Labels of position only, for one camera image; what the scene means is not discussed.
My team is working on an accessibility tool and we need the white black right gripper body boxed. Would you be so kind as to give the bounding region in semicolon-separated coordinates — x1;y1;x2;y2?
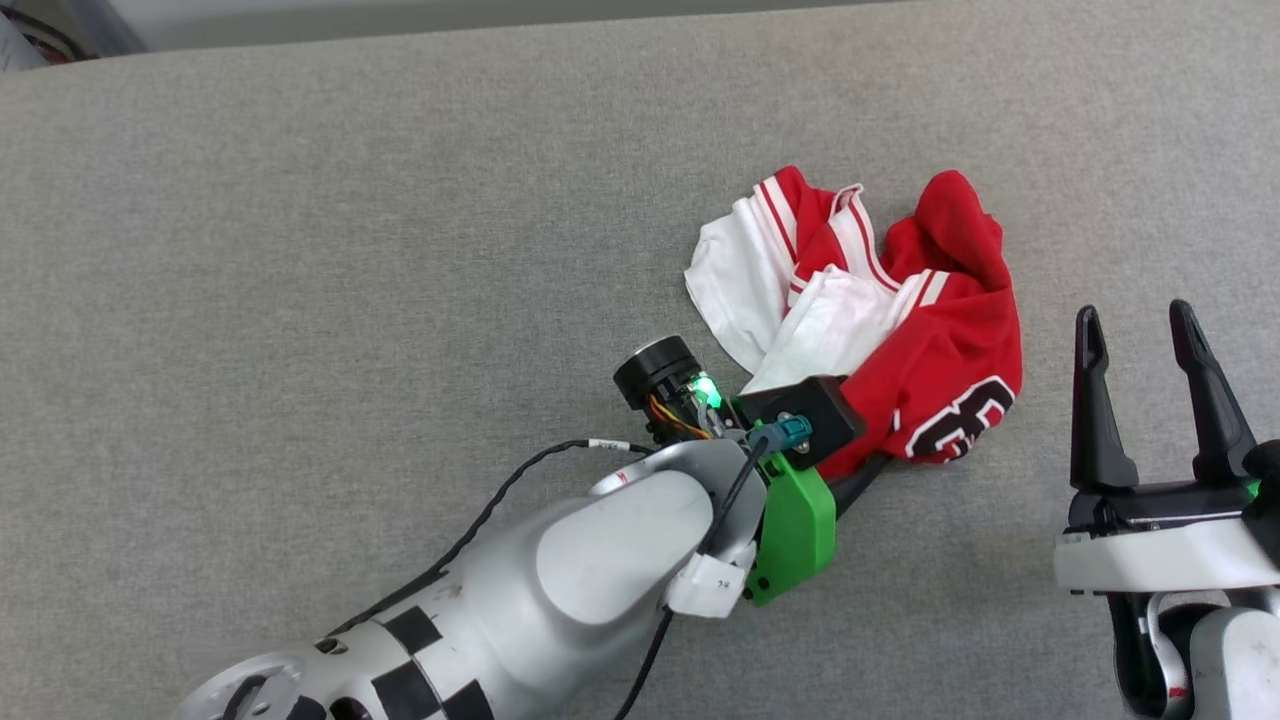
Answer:
1053;478;1280;598

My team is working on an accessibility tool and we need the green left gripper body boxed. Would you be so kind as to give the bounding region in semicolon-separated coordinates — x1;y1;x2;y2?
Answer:
745;455;837;607

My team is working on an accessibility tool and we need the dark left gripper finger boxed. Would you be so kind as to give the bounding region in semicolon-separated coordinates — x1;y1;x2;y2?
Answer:
828;455;891;519

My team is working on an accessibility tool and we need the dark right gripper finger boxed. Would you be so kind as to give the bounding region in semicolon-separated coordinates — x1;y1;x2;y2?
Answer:
1169;299;1259;488
1070;305;1141;491

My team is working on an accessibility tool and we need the red white Bulls jersey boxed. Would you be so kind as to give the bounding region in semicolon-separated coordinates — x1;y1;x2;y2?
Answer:
684;165;1025;483

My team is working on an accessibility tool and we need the grey fabric sofa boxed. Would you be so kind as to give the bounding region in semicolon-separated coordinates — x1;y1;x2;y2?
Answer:
0;0;1280;720

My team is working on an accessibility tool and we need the dark grey background object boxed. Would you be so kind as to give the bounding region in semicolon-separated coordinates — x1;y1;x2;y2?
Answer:
0;0;146;73

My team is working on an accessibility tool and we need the black camera cable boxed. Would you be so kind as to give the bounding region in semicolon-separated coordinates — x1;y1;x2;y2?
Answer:
612;425;801;720

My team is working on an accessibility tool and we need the white cable tag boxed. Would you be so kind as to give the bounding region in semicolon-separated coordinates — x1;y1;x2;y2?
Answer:
666;543;759;619

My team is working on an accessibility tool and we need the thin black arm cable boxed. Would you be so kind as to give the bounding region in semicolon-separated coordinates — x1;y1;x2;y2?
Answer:
325;437;656;636

